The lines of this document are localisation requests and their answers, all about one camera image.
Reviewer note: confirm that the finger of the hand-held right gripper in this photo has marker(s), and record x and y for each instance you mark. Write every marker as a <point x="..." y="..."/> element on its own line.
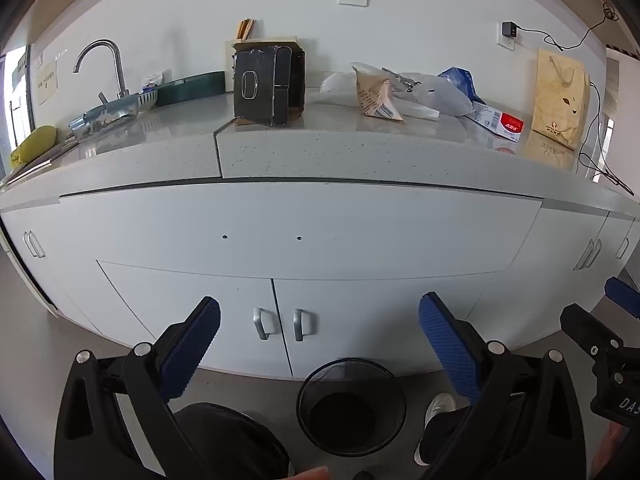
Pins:
<point x="585" y="327"/>
<point x="624" y="298"/>

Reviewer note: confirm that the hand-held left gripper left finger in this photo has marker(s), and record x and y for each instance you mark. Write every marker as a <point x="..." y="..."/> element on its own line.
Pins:
<point x="195" y="345"/>

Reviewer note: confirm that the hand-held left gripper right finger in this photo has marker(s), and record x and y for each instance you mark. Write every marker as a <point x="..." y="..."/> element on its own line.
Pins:
<point x="450" y="345"/>

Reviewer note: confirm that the clear plastic bag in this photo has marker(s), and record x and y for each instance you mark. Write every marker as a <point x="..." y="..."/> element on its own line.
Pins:
<point x="435" y="97"/>

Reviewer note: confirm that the blue plastic bag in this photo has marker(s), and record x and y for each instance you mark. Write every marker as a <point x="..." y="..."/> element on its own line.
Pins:
<point x="462" y="80"/>

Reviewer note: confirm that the person's right hand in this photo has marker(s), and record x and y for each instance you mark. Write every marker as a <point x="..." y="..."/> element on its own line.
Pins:
<point x="606" y="452"/>

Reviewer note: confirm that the person's left hand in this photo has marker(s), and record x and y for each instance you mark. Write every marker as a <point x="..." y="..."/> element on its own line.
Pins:
<point x="311" y="473"/>

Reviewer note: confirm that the person's white right shoe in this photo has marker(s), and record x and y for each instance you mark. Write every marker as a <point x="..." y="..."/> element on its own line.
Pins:
<point x="440" y="406"/>

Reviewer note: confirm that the person's right leg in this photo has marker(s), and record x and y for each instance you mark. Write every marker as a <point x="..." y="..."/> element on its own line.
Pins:
<point x="445" y="437"/>

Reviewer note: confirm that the white kitchen cabinet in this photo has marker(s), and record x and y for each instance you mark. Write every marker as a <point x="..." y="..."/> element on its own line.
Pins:
<point x="350" y="230"/>

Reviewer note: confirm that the tan paper gift bag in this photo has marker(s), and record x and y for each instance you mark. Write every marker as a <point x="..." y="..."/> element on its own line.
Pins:
<point x="560" y="100"/>

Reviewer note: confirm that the white and red box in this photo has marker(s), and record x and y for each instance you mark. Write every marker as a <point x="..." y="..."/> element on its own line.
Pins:
<point x="502" y="122"/>

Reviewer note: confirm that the striped bowl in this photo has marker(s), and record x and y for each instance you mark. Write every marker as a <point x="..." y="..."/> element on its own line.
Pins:
<point x="148" y="101"/>

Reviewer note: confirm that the yellow cloth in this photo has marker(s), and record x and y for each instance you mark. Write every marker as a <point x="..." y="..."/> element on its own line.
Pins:
<point x="34" y="146"/>

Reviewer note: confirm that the green dish tray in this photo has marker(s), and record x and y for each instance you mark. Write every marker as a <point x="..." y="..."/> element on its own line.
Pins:
<point x="192" y="87"/>

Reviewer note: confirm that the brown paper bag white label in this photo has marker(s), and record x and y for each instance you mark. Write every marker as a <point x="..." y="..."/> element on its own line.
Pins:
<point x="375" y="95"/>

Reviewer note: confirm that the chrome kitchen faucet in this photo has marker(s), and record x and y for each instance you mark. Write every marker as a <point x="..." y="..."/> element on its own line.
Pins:
<point x="120" y="72"/>

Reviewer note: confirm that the black tissue box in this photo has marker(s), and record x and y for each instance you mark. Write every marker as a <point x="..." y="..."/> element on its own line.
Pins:
<point x="298" y="80"/>

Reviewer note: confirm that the black charger plug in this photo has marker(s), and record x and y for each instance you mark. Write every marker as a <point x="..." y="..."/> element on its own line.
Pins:
<point x="510" y="29"/>

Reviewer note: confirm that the window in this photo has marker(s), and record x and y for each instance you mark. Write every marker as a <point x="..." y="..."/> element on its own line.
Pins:
<point x="15" y="110"/>

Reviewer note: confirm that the wooden chopsticks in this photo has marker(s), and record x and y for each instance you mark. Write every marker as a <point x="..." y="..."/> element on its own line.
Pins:
<point x="245" y="29"/>

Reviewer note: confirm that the paper wall notice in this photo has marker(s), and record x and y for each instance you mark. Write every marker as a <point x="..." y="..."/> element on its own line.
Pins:
<point x="47" y="82"/>

